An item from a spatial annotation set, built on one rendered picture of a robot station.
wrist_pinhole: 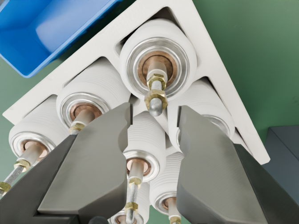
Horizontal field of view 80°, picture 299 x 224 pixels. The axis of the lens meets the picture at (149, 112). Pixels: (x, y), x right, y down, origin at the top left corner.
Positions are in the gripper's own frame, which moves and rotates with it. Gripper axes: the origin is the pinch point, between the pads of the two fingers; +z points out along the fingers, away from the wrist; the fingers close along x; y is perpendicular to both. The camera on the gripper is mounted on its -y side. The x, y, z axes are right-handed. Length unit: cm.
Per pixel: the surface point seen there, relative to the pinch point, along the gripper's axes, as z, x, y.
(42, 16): 34.8, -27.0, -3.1
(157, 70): 7.0, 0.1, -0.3
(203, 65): 17.1, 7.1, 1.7
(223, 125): 9.7, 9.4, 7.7
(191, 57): 10.2, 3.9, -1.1
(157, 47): 9.7, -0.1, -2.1
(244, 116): 17.1, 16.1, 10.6
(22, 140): 9.8, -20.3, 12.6
